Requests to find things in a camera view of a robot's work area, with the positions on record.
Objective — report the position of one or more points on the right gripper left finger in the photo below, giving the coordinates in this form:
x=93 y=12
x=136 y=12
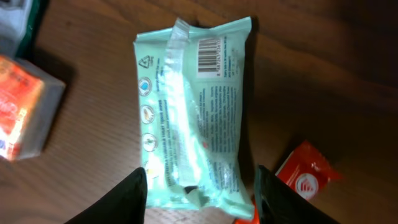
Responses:
x=123 y=204

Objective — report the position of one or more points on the green 3M gloves package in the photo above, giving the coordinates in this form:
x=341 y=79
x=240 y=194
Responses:
x=20 y=23

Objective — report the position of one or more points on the orange tissue pack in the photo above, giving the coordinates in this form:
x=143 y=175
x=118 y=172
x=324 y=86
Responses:
x=29 y=101

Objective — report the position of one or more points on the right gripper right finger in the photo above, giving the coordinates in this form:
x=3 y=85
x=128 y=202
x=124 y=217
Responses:
x=277 y=203

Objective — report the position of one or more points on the red snack bar wrapper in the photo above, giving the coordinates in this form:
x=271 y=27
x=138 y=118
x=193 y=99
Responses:
x=306 y=171

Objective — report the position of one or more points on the mint green wipes packet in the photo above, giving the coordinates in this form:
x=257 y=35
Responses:
x=190 y=86

